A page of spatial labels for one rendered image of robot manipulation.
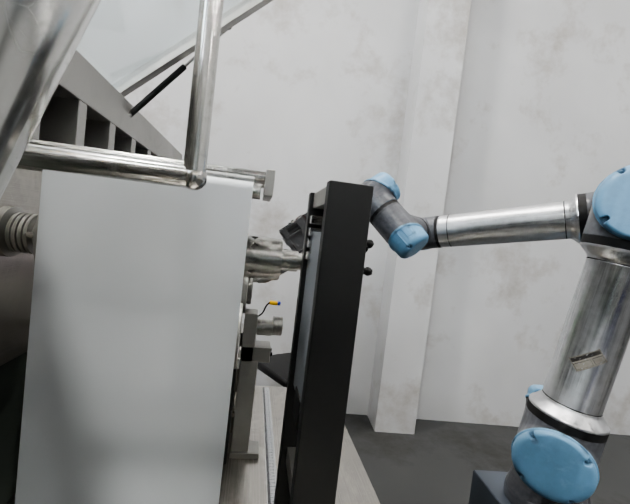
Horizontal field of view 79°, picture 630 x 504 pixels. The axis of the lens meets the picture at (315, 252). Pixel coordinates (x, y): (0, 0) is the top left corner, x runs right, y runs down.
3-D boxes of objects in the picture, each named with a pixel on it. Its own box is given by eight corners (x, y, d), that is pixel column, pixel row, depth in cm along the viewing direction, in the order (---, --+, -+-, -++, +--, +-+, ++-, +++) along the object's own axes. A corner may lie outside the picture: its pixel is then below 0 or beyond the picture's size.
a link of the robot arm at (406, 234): (440, 238, 83) (408, 203, 88) (424, 234, 74) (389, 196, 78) (414, 261, 87) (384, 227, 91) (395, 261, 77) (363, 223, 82)
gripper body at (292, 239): (275, 232, 86) (319, 203, 87) (296, 263, 87) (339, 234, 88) (277, 232, 79) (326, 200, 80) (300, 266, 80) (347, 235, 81)
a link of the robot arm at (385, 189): (405, 188, 80) (380, 162, 84) (363, 216, 79) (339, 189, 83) (403, 206, 87) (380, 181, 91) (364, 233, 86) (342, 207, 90)
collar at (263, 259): (279, 283, 56) (284, 239, 55) (237, 279, 55) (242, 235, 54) (276, 277, 62) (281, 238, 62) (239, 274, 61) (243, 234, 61)
